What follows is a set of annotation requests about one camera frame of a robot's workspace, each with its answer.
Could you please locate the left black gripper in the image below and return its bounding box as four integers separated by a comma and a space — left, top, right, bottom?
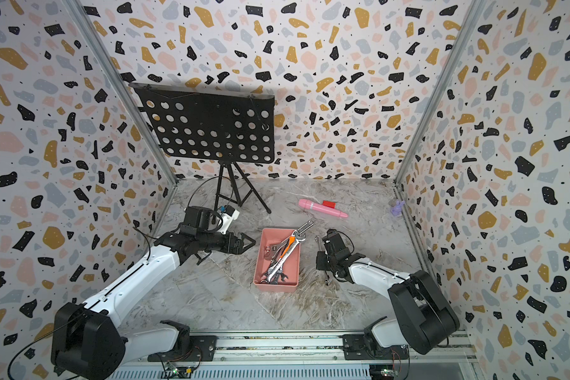
196, 230, 256, 255

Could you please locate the pink plastic storage box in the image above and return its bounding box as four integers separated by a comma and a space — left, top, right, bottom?
253, 228, 301, 293

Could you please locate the large silver adjustable wrench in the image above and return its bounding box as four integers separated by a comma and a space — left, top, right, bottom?
264, 219, 314, 261

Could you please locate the orange handled adjustable wrench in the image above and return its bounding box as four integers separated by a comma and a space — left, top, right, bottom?
277, 231, 306, 263

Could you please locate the long open-end wrench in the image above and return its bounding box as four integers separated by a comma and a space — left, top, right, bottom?
261, 259, 288, 285

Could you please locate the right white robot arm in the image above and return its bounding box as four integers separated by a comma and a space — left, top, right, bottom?
316, 229, 460, 359

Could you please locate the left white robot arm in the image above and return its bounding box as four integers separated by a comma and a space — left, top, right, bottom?
51, 206, 256, 379

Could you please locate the small red block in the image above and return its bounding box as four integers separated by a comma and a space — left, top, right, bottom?
322, 201, 336, 209

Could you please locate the pink toy microphone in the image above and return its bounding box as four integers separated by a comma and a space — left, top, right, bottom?
298, 199, 348, 219

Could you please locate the purple toy figure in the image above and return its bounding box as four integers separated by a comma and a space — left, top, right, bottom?
390, 199, 405, 217

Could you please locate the black perforated music stand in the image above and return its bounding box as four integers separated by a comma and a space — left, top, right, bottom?
129, 82, 276, 212

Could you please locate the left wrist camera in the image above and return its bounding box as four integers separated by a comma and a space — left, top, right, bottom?
218, 205, 240, 234

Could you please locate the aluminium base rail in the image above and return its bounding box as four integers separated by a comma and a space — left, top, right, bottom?
99, 330, 484, 379

